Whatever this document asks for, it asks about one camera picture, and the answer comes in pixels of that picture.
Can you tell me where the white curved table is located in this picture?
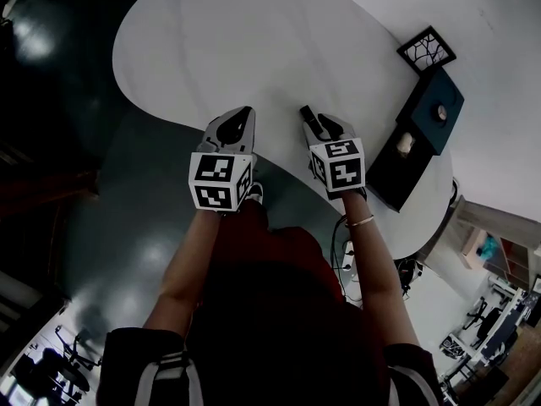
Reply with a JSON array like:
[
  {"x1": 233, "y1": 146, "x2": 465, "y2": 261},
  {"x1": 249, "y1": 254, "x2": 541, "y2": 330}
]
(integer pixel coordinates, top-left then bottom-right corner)
[{"x1": 112, "y1": 0, "x2": 456, "y2": 262}]

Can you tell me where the black floor cable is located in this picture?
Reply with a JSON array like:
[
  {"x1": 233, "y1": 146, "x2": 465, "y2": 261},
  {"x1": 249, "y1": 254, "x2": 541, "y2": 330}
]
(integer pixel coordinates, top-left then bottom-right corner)
[{"x1": 329, "y1": 213, "x2": 352, "y2": 271}]

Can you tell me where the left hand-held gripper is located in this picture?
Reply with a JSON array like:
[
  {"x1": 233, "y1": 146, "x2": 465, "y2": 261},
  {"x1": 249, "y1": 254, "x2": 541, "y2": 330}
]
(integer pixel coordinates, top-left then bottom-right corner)
[{"x1": 188, "y1": 107, "x2": 257, "y2": 214}]

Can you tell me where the gold bracelet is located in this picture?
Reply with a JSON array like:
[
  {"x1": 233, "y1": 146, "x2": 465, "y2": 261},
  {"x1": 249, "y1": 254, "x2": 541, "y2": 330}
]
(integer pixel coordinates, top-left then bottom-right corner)
[{"x1": 344, "y1": 213, "x2": 376, "y2": 228}]

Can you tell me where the person's left shoe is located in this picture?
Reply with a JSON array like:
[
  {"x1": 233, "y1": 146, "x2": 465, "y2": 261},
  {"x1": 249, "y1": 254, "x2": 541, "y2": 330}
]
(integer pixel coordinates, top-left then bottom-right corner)
[{"x1": 247, "y1": 181, "x2": 265, "y2": 206}]

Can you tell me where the dark blue stepped box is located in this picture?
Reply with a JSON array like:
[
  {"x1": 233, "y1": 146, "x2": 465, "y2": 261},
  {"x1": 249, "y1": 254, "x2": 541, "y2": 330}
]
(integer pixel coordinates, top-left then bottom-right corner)
[{"x1": 365, "y1": 66, "x2": 466, "y2": 214}]

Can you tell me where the person's red garment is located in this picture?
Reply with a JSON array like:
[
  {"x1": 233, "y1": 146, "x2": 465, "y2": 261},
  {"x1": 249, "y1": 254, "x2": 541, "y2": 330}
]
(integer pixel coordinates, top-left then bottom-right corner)
[{"x1": 210, "y1": 200, "x2": 344, "y2": 309}]

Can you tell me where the white power strip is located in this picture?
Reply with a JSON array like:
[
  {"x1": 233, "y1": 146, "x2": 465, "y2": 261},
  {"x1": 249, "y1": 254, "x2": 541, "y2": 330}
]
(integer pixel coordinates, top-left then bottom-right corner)
[{"x1": 341, "y1": 239, "x2": 357, "y2": 272}]

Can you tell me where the black picture frame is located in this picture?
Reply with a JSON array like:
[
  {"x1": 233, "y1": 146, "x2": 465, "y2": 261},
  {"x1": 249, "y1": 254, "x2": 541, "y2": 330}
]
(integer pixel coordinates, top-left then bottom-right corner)
[{"x1": 396, "y1": 25, "x2": 458, "y2": 75}]

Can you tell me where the person's black striped top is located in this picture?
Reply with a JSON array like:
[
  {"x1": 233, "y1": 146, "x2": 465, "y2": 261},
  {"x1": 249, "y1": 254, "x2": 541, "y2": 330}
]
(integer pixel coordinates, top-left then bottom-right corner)
[{"x1": 96, "y1": 327, "x2": 445, "y2": 406}]

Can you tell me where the wooden shelf unit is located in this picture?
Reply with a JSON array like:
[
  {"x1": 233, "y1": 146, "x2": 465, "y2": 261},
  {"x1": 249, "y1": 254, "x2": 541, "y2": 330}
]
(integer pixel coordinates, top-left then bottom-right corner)
[{"x1": 422, "y1": 196, "x2": 541, "y2": 292}]

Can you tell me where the person's right forearm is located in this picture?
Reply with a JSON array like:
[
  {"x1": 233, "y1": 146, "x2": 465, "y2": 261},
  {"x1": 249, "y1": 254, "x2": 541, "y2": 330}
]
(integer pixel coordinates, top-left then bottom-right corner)
[{"x1": 339, "y1": 190, "x2": 422, "y2": 349}]

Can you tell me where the black office chair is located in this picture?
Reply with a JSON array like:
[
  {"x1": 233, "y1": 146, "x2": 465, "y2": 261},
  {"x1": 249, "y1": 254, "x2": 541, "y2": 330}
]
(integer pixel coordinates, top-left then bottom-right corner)
[{"x1": 463, "y1": 296, "x2": 505, "y2": 347}]

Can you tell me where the small black rectangular object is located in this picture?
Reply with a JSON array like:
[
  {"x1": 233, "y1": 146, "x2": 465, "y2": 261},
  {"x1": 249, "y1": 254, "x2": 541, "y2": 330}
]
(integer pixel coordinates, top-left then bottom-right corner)
[{"x1": 299, "y1": 105, "x2": 323, "y2": 132}]

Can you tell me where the person's left forearm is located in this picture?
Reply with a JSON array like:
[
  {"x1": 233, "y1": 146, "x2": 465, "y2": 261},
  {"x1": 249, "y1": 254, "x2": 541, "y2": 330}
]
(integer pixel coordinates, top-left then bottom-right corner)
[{"x1": 143, "y1": 208, "x2": 226, "y2": 338}]

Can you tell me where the teal item on shelf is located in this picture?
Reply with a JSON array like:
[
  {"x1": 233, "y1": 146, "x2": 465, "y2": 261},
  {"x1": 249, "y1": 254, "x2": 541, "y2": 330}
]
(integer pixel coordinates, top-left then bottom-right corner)
[{"x1": 479, "y1": 234, "x2": 500, "y2": 262}]

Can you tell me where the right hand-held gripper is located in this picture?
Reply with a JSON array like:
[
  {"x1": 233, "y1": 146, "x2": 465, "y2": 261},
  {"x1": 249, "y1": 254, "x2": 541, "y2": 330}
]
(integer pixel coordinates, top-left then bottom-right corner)
[{"x1": 302, "y1": 113, "x2": 367, "y2": 201}]

